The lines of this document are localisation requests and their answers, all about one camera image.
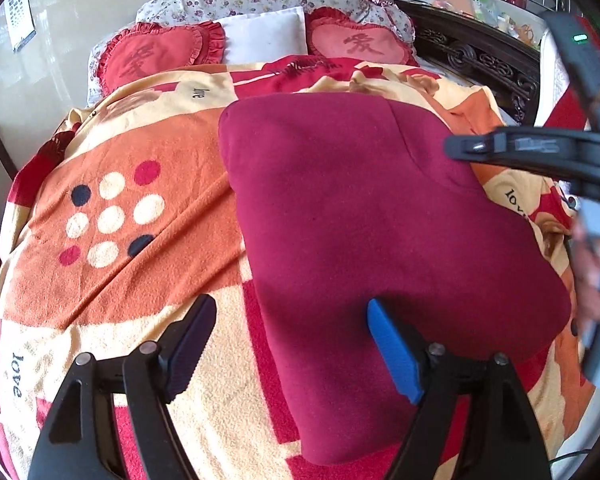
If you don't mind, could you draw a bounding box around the maroon fleece garment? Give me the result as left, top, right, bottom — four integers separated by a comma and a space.
219, 92, 571, 466

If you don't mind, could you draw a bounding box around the person's right hand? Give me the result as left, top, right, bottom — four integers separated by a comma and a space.
571, 216, 600, 335

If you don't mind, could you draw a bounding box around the dark carved wooden headboard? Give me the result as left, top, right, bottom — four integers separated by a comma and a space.
394, 0, 540, 126

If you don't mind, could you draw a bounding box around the orange red cream blanket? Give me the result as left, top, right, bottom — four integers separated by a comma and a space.
0, 56, 594, 479

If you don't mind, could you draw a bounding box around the red heart pillow right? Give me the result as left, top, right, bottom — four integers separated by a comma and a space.
306, 6, 417, 66

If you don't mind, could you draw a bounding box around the red heart pillow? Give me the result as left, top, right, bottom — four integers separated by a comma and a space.
306, 6, 417, 66
95, 21, 226, 96

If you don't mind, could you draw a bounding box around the white pillow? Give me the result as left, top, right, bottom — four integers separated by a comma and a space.
219, 6, 308, 65

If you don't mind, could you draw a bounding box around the red heart pillow left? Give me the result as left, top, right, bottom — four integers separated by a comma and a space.
95, 21, 226, 96

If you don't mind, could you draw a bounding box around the wall calendar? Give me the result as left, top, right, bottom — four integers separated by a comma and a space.
4, 0, 36, 53

